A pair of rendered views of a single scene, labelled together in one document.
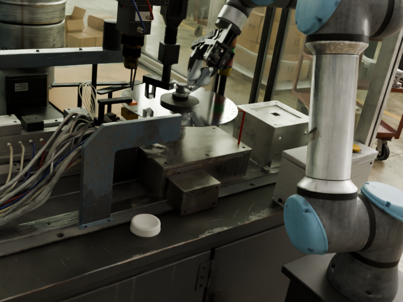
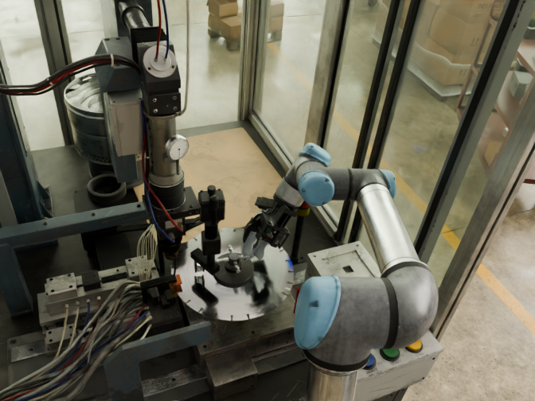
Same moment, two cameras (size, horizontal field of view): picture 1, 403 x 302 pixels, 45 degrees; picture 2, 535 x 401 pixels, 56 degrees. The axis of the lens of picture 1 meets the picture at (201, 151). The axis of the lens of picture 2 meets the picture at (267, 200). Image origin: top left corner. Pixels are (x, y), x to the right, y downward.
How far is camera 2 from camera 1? 0.73 m
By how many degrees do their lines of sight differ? 19
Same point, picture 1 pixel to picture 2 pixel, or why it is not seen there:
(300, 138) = not seen: hidden behind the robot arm
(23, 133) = (80, 293)
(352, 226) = not seen: outside the picture
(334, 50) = (322, 370)
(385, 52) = (461, 257)
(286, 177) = not seen: hidden behind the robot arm
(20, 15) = (103, 129)
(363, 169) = (423, 364)
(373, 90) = (446, 287)
